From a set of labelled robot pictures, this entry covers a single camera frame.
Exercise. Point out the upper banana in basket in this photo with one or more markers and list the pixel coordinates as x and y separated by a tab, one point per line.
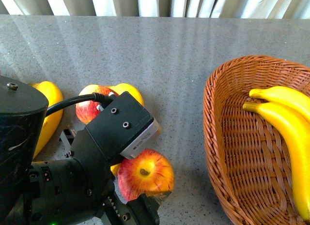
286	96

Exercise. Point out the banana in basket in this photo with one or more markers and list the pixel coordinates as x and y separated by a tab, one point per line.
286	96
296	132

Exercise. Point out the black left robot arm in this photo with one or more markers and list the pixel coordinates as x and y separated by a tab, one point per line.
22	113

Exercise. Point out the right brown wicker basket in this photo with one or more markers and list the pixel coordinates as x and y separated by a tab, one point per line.
247	159

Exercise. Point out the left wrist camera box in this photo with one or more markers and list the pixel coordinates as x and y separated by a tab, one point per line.
123	129

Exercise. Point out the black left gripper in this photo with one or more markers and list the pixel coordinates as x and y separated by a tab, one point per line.
80	187

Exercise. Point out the red yellow apple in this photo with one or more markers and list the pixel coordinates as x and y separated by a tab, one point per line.
150	173
87	110

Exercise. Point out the white pleated curtain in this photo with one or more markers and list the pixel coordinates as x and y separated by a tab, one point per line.
258	9

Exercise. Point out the lower banana in basket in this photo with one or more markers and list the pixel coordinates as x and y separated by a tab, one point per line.
296	132

